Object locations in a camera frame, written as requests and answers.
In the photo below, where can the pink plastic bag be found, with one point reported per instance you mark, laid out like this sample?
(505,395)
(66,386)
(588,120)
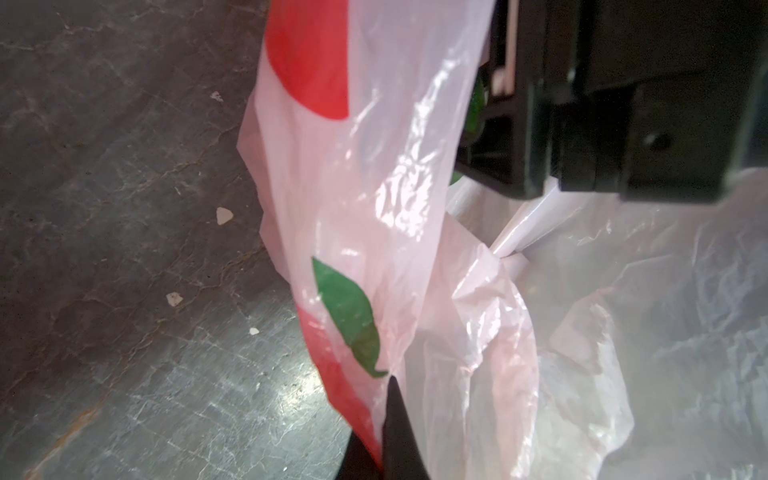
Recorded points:
(576,335)

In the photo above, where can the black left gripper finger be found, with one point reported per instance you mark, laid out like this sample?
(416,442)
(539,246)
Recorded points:
(400,455)

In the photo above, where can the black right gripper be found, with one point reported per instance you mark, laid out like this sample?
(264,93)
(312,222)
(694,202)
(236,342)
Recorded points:
(660,101)

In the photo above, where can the dark green pepper fruit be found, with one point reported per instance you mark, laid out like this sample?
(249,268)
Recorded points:
(473,125)

